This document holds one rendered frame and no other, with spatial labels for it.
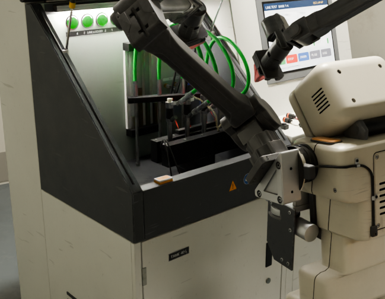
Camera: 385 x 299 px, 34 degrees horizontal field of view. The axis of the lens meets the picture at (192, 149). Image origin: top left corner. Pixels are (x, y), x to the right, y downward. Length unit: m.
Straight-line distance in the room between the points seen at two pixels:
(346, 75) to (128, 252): 0.89
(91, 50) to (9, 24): 0.29
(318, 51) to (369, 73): 1.29
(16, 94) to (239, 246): 0.97
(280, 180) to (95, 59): 1.16
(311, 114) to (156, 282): 0.84
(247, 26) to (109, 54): 0.53
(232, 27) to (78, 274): 1.06
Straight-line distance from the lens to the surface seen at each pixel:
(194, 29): 1.71
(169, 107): 2.14
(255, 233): 2.24
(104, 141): 1.87
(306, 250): 2.51
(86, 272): 2.19
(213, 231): 2.07
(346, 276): 1.51
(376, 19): 5.03
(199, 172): 1.95
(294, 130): 2.32
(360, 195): 1.35
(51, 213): 2.30
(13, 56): 2.31
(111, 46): 2.31
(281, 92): 2.52
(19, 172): 2.46
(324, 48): 2.74
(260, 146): 1.33
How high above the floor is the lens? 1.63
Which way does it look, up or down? 18 degrees down
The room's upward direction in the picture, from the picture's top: straight up
